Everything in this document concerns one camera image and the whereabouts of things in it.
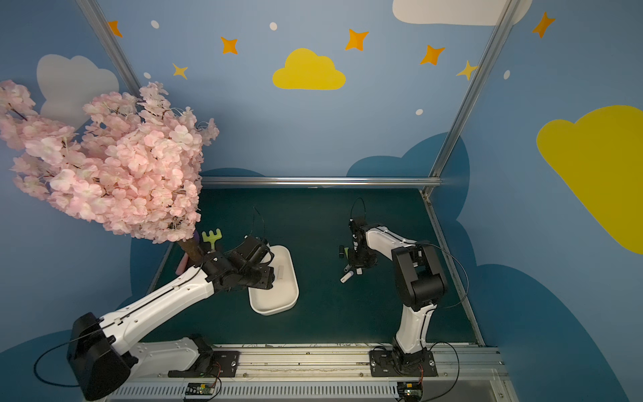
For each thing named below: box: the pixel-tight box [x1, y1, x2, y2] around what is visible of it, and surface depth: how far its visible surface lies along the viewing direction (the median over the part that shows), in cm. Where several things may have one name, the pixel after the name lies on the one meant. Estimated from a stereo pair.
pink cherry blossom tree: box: [0, 80, 220, 264], surface depth 54 cm
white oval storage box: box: [247, 244, 301, 317], surface depth 88 cm
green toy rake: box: [201, 227, 222, 251], surface depth 104 cm
